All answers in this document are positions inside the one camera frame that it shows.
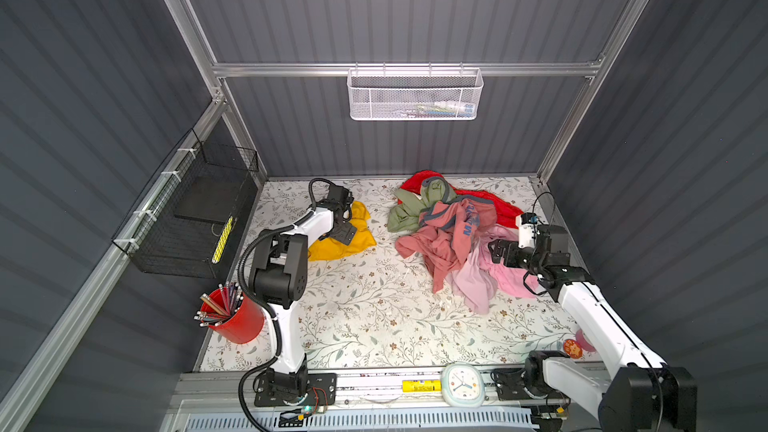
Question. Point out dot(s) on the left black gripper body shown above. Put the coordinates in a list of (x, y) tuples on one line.
[(343, 235)]

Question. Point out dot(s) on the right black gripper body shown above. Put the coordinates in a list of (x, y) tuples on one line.
[(517, 257)]

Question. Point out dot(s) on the yellow t-shirt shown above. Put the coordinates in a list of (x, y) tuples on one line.
[(354, 237)]

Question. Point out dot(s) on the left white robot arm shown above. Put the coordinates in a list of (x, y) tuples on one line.
[(273, 271)]

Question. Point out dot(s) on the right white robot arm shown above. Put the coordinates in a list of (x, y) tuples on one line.
[(638, 390)]

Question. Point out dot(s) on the red cloth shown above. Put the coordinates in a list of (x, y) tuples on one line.
[(507, 213)]

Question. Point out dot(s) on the light pink shirt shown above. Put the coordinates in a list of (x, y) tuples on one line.
[(480, 278)]

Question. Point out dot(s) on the green shirt grey collar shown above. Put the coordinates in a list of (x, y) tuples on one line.
[(405, 216)]

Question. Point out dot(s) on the salmon pink printed shirt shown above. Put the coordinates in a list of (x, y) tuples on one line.
[(445, 236)]

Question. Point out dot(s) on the pink cup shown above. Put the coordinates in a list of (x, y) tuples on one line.
[(584, 342)]

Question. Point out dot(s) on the white analog clock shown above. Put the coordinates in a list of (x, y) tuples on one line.
[(462, 385)]

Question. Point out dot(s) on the red pencil cup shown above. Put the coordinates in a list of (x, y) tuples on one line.
[(230, 313)]

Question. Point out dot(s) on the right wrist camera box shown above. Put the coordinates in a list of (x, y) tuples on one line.
[(527, 224)]

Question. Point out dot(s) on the white wire wall basket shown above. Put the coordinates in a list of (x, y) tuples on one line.
[(408, 93)]

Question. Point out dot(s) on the black wire side basket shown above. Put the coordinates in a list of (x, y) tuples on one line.
[(196, 214)]

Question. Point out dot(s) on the aluminium frame rail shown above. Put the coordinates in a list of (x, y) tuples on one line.
[(102, 99)]

